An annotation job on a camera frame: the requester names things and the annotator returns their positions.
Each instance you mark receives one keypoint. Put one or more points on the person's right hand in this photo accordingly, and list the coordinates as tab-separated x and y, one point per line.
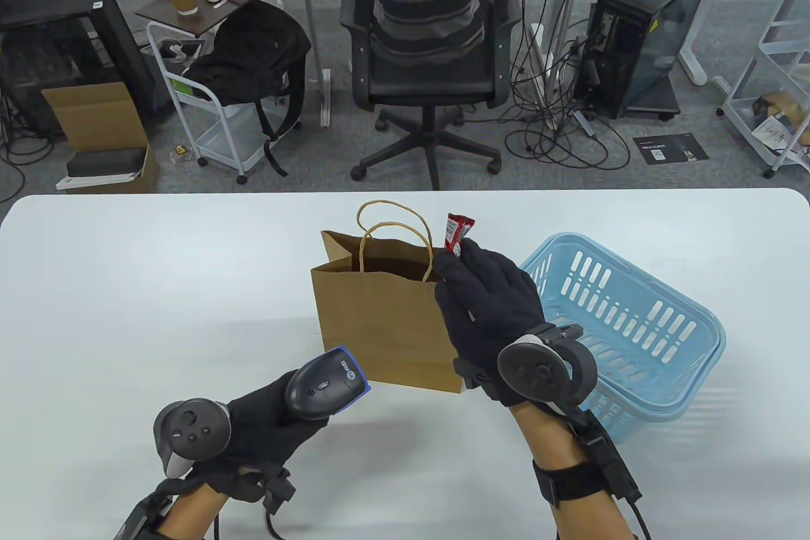
490	312

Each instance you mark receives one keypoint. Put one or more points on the person's left hand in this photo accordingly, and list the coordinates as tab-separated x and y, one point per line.
266	426

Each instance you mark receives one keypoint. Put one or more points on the black barcode scanner blue trim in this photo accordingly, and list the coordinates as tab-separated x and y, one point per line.
323	385

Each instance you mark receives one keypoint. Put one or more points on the red coffee powder package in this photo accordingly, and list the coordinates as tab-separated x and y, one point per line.
452	235
467	230

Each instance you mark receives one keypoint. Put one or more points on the brown paper bag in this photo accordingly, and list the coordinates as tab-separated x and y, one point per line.
380	325

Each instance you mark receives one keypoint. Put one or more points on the light blue plastic basket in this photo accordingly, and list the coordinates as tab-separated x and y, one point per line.
671	325

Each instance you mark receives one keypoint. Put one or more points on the person's left forearm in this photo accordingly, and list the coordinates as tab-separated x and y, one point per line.
190	511

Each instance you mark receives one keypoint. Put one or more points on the person's right forearm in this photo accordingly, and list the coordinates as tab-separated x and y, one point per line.
557	445

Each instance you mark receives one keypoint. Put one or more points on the brown paper package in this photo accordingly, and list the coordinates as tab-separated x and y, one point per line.
785	106

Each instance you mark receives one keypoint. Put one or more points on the grey VR controller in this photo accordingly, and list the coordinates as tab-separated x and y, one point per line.
190	429
538	372

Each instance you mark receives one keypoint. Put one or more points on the black wrist pack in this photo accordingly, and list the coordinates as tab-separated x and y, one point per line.
607	458
139	518

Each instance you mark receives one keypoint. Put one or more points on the grey power strip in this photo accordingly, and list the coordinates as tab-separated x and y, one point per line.
585	122

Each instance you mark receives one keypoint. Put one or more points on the black leaflet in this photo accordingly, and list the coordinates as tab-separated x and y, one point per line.
671	149

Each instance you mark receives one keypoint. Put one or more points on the black mesh office chair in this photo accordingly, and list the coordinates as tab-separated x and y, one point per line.
430	68

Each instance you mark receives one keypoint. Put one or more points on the small snack wrapper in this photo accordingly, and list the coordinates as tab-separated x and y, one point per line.
181	154

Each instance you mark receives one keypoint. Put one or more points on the white rolling cart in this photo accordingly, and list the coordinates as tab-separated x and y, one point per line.
224	141
737	100

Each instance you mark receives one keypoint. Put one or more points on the white desk leg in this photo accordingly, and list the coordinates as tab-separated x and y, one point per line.
563	8
693	52
310	8

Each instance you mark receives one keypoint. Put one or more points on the black computer tower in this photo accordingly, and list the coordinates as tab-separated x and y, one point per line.
652	14

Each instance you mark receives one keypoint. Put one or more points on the black backpack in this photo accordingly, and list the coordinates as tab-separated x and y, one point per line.
253	52

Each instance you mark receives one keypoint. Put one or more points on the open cardboard box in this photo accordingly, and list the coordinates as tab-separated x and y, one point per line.
95	116

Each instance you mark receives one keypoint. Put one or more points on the black glass cabinet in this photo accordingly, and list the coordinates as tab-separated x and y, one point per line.
50	8

